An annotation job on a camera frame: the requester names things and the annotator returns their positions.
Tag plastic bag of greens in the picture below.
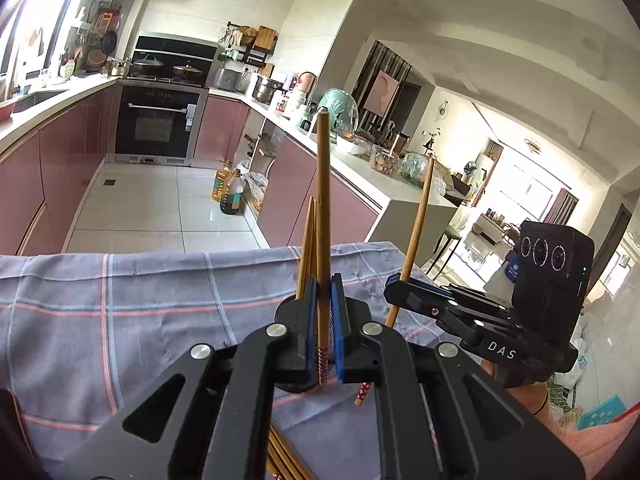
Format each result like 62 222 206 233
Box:
397 152 446 193

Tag dark oil bottle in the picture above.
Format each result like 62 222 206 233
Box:
220 169 246 216

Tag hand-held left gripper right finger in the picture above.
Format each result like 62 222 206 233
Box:
330 273 586 480

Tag white bowl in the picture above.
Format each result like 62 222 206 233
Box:
336 132 371 156

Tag red-tipped bamboo chopstick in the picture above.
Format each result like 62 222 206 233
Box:
354 156 437 407
315 111 333 388

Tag pink kitchen base cabinets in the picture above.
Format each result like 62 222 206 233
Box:
192 95 381 248
0 85 121 256

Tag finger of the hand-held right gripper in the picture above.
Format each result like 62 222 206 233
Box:
383 280 481 333
397 272 513 311

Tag white plastic bag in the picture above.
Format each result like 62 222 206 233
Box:
237 160 271 211

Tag teal box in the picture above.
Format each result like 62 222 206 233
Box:
577 395 628 431

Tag glass food container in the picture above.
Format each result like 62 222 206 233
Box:
370 147 401 173

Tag bunch of wooden chopsticks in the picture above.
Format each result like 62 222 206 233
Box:
266 196 321 480

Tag steel stock pot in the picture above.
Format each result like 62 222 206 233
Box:
251 76 283 103

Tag green mesh food cover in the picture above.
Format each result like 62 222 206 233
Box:
317 88 358 131

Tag blue plaid tablecloth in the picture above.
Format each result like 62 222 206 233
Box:
0 241 481 480

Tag large kitchen window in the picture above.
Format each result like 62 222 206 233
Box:
0 0 96 76

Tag pink wall painting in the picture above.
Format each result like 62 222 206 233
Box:
362 70 401 117

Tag person's right hand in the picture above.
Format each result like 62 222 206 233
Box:
481 361 547 421

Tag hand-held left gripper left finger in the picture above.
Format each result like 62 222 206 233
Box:
50 275 321 480

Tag black mesh utensil holder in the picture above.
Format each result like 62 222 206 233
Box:
273 294 373 395

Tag person's right forearm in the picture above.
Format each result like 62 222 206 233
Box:
537 385 640 480

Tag kitchen sink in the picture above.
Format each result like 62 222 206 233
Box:
10 89 66 113

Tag black integrated stove with oven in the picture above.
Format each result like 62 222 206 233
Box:
114 34 218 167

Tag black wall rack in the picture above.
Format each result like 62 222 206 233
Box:
220 22 278 68

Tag wooden slat partition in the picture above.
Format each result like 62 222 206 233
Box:
350 40 411 133

